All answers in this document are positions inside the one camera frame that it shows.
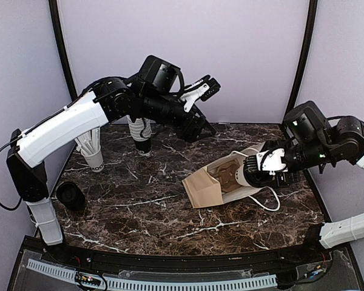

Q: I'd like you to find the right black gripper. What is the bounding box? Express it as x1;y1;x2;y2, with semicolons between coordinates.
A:
263;138;334;188

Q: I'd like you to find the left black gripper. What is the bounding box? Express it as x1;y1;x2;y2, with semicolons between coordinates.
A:
139;89;217;141

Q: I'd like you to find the brown pulp cup carrier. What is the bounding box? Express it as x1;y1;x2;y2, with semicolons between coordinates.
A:
209;160;241;193

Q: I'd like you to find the white paper coffee cup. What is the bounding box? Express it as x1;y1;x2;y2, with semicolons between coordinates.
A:
235;166;252;187

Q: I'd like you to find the brown paper bag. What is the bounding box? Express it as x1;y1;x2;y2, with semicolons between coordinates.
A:
182;143;281;212

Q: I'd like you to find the stack of paper cups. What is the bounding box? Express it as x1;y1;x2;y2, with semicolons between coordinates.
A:
127;116;152;156

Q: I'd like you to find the stack of black lids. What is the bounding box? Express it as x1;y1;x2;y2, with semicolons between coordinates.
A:
56;181;86;211

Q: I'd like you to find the black coffee cup lid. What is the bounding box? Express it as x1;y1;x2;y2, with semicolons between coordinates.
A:
246;172;275;188

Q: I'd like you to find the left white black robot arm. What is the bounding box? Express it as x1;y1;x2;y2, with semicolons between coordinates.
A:
4;75;220;264

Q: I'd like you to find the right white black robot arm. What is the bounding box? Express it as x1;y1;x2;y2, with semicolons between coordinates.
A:
274;114;364;263

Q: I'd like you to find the white cup holding straws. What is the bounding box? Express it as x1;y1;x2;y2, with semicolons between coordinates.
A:
80;149;104;173

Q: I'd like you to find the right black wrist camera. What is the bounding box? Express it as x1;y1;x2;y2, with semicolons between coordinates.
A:
283;101;327;144

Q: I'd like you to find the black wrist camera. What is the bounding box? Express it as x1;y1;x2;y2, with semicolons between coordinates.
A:
138;55;184;93
283;101;327;144

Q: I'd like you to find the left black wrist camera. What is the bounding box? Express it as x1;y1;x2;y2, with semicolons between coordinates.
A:
138;55;184;93

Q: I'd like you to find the right black frame post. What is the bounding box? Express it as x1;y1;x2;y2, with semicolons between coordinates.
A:
285;0;318;115

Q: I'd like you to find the black frame post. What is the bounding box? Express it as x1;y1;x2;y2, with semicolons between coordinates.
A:
48;0;77;101
285;0;318;115

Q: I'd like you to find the grey slotted cable duct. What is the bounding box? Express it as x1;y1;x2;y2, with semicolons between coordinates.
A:
26;259;278;290

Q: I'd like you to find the left black frame post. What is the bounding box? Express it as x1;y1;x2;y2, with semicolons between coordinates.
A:
48;0;77;101

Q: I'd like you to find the black curved front rail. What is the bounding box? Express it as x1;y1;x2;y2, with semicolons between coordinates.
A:
21;236;338;273

